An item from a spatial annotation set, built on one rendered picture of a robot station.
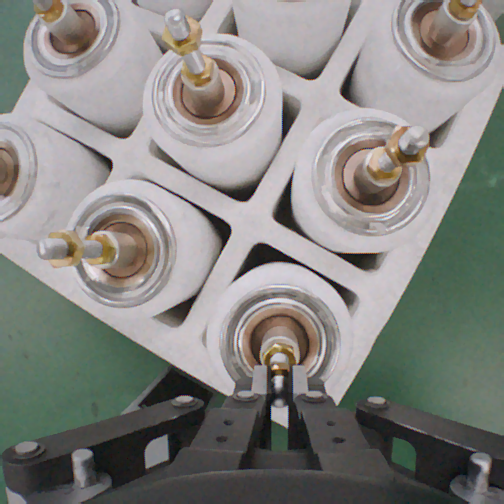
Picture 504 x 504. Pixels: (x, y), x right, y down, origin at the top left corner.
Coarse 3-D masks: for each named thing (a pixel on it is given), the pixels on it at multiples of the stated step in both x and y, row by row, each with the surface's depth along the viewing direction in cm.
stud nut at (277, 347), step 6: (276, 342) 21; (270, 348) 21; (276, 348) 20; (282, 348) 20; (288, 348) 20; (264, 354) 21; (270, 354) 20; (288, 354) 20; (294, 354) 20; (264, 360) 20; (270, 360) 20; (294, 360) 20
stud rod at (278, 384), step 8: (272, 360) 20; (280, 360) 19; (288, 360) 20; (280, 376) 17; (272, 384) 16; (280, 384) 16; (272, 392) 15; (280, 392) 15; (272, 400) 15; (280, 400) 15
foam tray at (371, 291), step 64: (64, 128) 33; (448, 128) 32; (192, 192) 32; (256, 192) 32; (448, 192) 31; (256, 256) 43; (320, 256) 31; (384, 256) 32; (192, 320) 32; (384, 320) 31
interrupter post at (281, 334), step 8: (272, 328) 24; (280, 328) 24; (264, 336) 24; (272, 336) 22; (280, 336) 22; (288, 336) 22; (264, 344) 22; (288, 344) 22; (296, 344) 22; (296, 352) 21; (296, 360) 21
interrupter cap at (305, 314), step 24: (264, 288) 24; (288, 288) 24; (240, 312) 24; (264, 312) 24; (288, 312) 24; (312, 312) 24; (240, 336) 24; (312, 336) 24; (336, 336) 24; (240, 360) 24; (312, 360) 24; (336, 360) 24
